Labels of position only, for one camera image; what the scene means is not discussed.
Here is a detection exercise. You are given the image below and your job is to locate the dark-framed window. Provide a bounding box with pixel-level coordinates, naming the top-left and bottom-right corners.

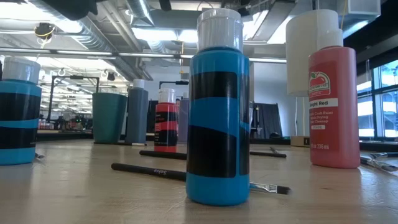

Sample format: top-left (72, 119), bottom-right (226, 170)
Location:
top-left (356, 58), bottom-right (398, 139)

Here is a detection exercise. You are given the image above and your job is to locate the small blue striped paint bottle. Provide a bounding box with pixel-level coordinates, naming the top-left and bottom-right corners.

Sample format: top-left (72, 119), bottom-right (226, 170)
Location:
top-left (185, 8), bottom-right (251, 207)
top-left (0, 56), bottom-right (42, 166)

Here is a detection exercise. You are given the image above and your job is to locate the large purple paint bottle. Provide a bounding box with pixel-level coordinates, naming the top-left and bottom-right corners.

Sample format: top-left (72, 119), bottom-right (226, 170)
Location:
top-left (177, 91), bottom-right (190, 144)

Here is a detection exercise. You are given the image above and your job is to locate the black metal frame stand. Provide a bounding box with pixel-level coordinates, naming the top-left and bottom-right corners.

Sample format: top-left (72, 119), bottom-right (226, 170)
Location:
top-left (46, 75), bottom-right (101, 124)

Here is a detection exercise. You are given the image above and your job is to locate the clear plastic bin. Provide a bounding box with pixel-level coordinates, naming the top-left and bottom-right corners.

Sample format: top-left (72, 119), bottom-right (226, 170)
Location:
top-left (170, 101), bottom-right (261, 144)

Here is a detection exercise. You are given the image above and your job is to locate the distant cluttered workbench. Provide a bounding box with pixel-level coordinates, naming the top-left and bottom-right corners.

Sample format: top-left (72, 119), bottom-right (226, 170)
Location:
top-left (37, 114), bottom-right (94, 131)

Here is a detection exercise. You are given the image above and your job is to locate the large grey-blue paint bottle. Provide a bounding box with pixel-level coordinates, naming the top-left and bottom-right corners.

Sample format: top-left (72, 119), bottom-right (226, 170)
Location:
top-left (125, 78), bottom-right (149, 144)

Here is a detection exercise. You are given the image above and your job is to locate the table lamp white shade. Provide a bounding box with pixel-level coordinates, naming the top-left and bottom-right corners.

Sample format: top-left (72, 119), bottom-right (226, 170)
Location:
top-left (285, 8), bottom-right (345, 147)

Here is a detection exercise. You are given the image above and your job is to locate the dark green plastic cup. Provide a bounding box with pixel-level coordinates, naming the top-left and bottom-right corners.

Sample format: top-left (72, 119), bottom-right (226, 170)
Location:
top-left (91, 92), bottom-right (128, 145)

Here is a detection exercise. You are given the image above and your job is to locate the silver spiral air duct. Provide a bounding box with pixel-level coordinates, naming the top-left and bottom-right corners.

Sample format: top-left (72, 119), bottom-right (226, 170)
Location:
top-left (124, 0), bottom-right (170, 54)

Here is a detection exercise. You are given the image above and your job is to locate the small red striped paint bottle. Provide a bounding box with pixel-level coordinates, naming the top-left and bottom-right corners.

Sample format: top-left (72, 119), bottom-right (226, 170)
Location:
top-left (154, 88), bottom-right (179, 153)

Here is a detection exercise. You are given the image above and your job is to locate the grey ceiling air unit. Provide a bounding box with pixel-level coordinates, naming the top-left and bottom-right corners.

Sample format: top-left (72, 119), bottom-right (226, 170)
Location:
top-left (337, 0), bottom-right (382, 24)

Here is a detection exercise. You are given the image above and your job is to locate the black ceiling sensor yellow cable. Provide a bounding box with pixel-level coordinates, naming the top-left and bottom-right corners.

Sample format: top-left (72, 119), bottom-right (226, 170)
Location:
top-left (34, 22), bottom-right (56, 41)

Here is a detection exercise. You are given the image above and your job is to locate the large bright red paint bottle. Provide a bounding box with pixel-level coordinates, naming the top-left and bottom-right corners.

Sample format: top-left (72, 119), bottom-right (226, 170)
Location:
top-left (308, 28), bottom-right (361, 169)

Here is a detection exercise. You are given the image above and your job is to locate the black fabric backdrop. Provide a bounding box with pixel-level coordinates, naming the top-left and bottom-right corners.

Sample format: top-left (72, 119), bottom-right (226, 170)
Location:
top-left (250, 102), bottom-right (284, 139)

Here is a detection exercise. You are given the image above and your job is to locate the long linear ceiling light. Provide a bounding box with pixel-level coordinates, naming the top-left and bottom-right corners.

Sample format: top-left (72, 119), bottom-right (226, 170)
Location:
top-left (0, 46), bottom-right (287, 65)

